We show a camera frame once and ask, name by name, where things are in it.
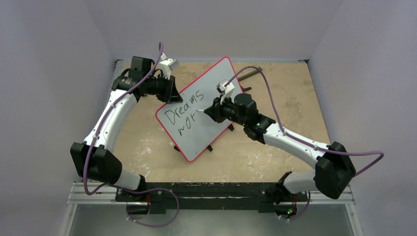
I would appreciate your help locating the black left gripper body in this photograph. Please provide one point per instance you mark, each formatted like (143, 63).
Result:
(160, 87)

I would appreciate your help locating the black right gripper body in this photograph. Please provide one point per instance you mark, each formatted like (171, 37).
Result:
(217, 111)

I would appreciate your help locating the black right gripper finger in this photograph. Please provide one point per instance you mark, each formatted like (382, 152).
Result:
(214, 115)
(213, 109)

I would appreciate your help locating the pink framed whiteboard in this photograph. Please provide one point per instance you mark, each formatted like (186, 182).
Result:
(191, 131)

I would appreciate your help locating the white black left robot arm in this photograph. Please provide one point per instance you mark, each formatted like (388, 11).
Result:
(93, 157)

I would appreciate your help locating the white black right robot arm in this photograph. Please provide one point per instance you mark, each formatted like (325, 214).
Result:
(332, 168)

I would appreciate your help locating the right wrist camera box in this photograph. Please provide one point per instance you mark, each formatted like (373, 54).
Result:
(225, 88)

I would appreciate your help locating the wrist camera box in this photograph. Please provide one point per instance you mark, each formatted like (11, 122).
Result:
(225, 88)
(167, 65)

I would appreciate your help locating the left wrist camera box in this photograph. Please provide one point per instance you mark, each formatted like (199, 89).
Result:
(167, 65)

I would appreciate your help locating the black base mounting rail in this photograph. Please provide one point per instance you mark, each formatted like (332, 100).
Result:
(264, 197)

